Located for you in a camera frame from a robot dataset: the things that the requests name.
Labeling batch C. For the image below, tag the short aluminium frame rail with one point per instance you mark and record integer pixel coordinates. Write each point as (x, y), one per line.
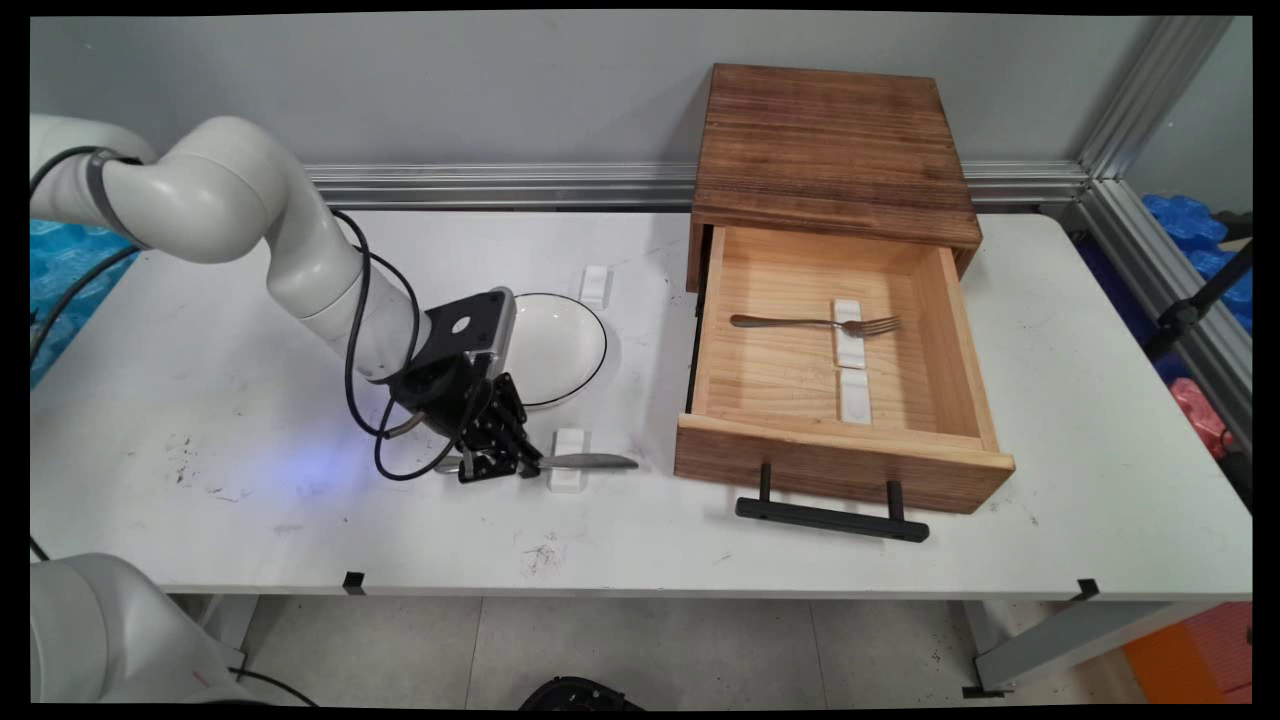
(1170, 290)

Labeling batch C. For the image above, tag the light wooden drawer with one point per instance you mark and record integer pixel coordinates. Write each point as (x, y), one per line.
(800, 460)

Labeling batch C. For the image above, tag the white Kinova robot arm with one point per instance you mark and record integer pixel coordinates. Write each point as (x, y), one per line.
(230, 190)

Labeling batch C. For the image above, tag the long aluminium frame rail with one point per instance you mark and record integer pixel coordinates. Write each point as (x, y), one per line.
(500, 185)

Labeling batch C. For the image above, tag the black tripod stand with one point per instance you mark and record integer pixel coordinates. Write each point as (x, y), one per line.
(1185, 312)

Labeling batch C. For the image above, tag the white ceramic cutlery rest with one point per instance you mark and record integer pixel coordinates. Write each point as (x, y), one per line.
(855, 400)
(596, 285)
(567, 440)
(850, 353)

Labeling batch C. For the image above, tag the metal fork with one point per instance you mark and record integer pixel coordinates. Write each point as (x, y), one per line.
(780, 322)

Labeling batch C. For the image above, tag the dark wooden cabinet box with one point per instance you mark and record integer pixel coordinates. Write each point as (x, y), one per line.
(840, 140)

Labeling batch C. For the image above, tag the black rounded base object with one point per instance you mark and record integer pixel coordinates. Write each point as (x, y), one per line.
(580, 695)

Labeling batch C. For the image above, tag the blue plastic bag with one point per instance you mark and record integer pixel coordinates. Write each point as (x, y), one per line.
(60, 260)
(1185, 215)

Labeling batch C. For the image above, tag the white bowl with black rim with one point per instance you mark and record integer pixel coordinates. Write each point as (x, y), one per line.
(560, 350)

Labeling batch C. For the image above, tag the metal table knife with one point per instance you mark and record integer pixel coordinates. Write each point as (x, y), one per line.
(600, 462)

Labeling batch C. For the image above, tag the red plastic bag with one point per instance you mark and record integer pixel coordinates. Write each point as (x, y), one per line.
(1195, 405)

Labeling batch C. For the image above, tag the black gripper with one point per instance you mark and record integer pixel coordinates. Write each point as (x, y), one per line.
(445, 395)

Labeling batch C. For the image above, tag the orange box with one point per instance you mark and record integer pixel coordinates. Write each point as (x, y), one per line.
(1190, 650)

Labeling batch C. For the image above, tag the upright aluminium frame post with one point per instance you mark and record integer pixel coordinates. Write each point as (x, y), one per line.
(1150, 100)

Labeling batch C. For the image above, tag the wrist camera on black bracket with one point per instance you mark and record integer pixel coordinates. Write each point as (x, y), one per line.
(465, 325)

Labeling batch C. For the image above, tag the black table edge clip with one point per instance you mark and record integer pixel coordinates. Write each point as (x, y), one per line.
(354, 584)
(1088, 589)

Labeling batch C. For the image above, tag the grey metal table leg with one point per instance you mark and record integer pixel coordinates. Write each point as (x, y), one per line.
(1050, 640)
(230, 620)

